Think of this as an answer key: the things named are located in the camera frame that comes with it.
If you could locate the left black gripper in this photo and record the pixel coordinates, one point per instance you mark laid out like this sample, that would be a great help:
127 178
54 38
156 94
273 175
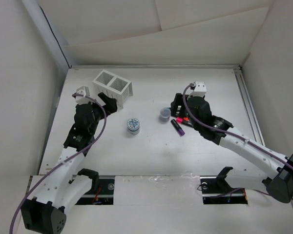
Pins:
110 104

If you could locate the purple highlighter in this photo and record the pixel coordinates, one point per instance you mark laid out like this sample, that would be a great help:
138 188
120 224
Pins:
177 127

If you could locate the white two-compartment organizer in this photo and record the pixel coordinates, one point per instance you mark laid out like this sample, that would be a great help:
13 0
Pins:
113 86

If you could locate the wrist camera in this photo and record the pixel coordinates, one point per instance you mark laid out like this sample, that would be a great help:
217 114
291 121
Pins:
199 89
81 94

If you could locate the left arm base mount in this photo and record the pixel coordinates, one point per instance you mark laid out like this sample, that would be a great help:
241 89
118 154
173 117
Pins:
104 195

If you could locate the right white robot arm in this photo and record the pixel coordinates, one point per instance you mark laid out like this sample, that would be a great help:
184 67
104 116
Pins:
277 169

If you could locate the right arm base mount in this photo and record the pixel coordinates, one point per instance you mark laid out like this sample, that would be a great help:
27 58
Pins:
216 191

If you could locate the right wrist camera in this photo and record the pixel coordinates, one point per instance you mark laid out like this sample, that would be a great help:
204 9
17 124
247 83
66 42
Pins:
199 89

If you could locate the blue patterned tape roll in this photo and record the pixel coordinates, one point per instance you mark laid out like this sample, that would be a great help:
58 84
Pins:
133 126

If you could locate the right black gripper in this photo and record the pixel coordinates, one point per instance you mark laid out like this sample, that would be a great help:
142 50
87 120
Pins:
177 101

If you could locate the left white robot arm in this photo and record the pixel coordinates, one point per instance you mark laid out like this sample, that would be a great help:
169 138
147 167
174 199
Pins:
62 187

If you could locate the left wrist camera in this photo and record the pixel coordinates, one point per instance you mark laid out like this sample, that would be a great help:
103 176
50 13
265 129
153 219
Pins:
81 94

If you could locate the pink highlighter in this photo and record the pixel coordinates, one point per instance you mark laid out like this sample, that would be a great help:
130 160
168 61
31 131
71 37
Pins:
184 122

